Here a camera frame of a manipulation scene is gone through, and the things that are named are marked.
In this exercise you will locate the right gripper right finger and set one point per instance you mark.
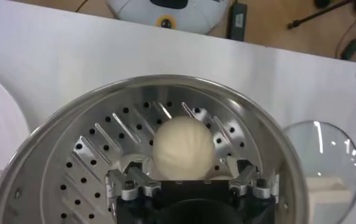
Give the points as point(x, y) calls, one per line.
point(256, 188)

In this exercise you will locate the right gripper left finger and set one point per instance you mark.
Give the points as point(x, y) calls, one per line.
point(129, 185)

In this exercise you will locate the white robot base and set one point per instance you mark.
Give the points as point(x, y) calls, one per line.
point(196, 18)

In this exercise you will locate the stainless steel steamer basket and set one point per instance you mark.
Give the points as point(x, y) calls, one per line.
point(74, 121)

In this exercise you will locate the black power brick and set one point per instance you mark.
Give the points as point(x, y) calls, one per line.
point(237, 21)

